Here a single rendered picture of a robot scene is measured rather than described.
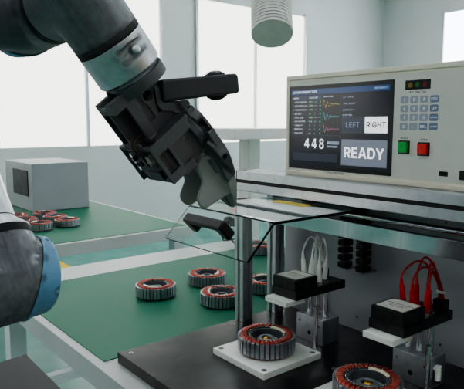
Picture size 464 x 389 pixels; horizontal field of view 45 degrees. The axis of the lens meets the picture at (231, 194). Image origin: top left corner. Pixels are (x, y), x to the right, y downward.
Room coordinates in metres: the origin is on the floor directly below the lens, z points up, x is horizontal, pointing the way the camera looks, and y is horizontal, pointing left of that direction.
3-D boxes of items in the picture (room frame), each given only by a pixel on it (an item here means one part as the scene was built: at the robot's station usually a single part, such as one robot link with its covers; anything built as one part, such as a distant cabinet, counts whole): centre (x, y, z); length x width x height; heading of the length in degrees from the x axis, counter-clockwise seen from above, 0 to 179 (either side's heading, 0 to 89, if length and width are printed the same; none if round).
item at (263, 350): (1.04, -0.07, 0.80); 0.11 x 0.11 x 0.04
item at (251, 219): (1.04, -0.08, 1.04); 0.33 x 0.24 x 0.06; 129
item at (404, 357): (0.94, -0.33, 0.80); 0.08 x 0.05 x 0.06; 39
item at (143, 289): (1.49, 0.21, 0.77); 0.11 x 0.11 x 0.04
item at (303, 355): (1.04, -0.07, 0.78); 0.15 x 0.15 x 0.01; 39
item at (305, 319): (1.13, -0.18, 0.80); 0.08 x 0.05 x 0.06; 39
